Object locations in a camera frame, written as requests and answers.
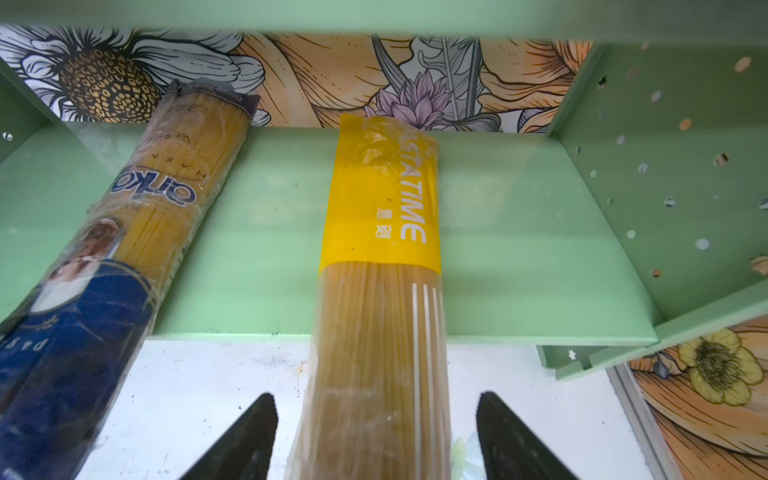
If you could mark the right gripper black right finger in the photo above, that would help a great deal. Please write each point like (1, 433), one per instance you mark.
(510, 449)

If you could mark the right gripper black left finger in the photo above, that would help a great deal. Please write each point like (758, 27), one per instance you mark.
(245, 450)

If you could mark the yellow pasta bag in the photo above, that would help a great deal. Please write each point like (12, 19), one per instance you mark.
(377, 401)

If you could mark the blue and clear spaghetti bag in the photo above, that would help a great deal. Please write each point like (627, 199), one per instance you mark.
(67, 348)

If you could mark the green wooden shelf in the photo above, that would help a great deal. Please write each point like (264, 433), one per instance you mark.
(602, 167)

